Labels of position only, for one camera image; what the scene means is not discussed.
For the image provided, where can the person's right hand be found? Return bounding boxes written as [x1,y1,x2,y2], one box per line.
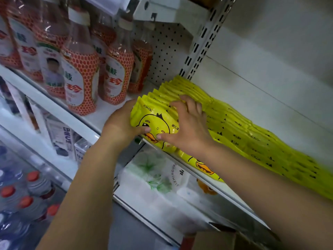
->
[156,95,216,159]

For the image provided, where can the person's left hand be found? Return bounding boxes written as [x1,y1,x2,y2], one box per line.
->
[101,100,152,151]

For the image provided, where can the white metal shelf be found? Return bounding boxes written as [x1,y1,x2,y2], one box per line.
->
[112,0,333,250]

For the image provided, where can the brown cardboard box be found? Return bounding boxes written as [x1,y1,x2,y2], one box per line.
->
[179,231,250,250]

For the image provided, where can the person's left forearm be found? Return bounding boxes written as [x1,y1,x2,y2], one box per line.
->
[36,138,137,250]

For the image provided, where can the person's right forearm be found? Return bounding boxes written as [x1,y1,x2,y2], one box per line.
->
[200,140,333,250]

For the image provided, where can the white duck tissue pack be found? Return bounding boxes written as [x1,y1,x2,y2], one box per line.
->
[177,172,271,232]

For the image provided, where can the white pegboard shelf unit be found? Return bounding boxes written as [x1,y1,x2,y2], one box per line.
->
[0,0,237,180]

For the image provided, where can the MIQI boxes with fruit print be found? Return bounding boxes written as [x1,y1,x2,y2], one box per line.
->
[0,81,93,165]

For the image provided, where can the pack of red-capped bottles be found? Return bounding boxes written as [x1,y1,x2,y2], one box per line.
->
[0,143,66,250]

